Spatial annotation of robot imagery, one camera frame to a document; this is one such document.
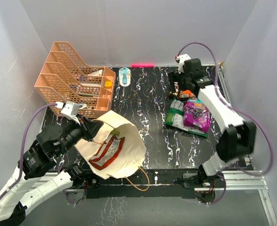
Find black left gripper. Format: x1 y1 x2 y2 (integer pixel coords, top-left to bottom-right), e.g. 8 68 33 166
56 113 105 157

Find orange red snack pack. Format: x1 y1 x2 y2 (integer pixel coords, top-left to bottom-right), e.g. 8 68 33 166
178 90 196 98

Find brown Kettle chips bag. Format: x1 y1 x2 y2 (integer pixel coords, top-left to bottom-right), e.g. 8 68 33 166
169 81 180 98

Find light green snack pack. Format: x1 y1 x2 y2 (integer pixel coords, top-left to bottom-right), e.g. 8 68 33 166
111 129 120 136

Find red Doritos chips bag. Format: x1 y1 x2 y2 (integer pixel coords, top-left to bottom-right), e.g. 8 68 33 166
89 134 125 170

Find purple blackcurrant candy bag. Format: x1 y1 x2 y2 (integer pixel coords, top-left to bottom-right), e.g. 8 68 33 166
183 98 211 133

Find green snack bag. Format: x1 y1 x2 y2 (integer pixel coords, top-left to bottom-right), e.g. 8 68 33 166
165 98 208 137

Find beige paper bag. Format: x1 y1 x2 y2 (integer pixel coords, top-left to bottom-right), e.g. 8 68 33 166
75 110 147 179

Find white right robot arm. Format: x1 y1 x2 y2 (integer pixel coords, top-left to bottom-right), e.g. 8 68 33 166
169 54 256 187

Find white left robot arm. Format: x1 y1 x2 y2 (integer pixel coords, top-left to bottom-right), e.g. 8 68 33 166
0 115 104 226

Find yellow sticky note pad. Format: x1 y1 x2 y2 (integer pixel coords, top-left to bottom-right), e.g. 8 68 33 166
104 81 113 89

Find pink tape strip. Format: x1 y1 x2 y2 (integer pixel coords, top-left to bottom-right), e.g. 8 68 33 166
131 63 154 68

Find peach plastic desk organizer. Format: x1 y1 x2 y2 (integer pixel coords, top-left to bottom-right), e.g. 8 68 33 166
34 41 116 119

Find small white box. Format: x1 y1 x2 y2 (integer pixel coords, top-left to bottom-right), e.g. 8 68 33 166
89 69 104 77

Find blue correction tape package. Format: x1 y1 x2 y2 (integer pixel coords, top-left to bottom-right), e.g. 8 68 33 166
119 67 131 87

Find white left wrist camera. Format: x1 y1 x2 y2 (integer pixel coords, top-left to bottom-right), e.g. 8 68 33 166
61 101 80 125

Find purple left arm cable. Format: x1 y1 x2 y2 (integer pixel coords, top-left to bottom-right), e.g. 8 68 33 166
0 103 64 211

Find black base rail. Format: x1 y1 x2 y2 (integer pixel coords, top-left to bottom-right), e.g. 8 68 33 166
69 169 226 203

